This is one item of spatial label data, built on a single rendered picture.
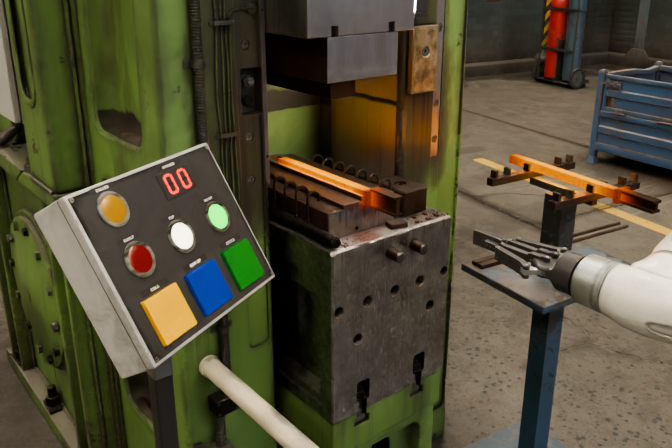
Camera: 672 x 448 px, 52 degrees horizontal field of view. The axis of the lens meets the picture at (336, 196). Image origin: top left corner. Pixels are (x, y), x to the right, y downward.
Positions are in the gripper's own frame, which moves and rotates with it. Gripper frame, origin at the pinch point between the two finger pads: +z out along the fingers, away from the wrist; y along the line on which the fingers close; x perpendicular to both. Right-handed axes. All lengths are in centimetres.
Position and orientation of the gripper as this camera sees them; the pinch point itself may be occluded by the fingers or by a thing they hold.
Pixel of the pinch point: (489, 241)
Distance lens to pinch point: 137.7
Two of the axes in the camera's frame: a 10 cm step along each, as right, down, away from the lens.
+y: 7.8, -2.1, 5.9
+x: 0.0, -9.4, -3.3
